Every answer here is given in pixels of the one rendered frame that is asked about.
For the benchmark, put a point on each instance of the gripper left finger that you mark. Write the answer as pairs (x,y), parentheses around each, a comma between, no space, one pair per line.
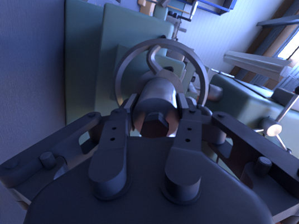
(112,144)

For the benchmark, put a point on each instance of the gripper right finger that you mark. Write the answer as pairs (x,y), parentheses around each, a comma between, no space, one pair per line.
(186,144)

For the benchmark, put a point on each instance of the grey spoke lever with ball hub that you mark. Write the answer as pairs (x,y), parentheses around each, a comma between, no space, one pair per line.
(272,128)

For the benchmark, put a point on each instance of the dark hex nut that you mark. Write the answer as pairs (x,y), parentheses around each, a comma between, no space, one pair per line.
(154,126)

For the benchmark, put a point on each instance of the grey handwheel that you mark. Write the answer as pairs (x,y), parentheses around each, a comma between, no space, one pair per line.
(158,93)

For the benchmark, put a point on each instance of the grey round handwheel grip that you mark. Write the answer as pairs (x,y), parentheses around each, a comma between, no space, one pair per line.
(215,92)

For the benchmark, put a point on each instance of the white long ceiling light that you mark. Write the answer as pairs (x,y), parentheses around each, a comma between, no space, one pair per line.
(254,63)

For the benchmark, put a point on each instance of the green milling machine body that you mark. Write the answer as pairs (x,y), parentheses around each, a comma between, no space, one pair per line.
(116,35)

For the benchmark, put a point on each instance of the bright window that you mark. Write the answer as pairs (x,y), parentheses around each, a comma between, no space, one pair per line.
(289,50)

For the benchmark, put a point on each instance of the brown cardboard box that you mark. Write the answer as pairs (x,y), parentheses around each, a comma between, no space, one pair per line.
(146,5)

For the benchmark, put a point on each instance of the dark grey shelf board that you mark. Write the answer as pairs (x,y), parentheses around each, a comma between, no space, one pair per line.
(278,22)

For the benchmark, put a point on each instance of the grey metal bracket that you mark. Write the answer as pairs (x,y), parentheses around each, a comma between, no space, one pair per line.
(177,26)

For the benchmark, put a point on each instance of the blue metal shelf frame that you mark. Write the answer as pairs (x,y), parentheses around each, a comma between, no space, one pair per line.
(216,8)

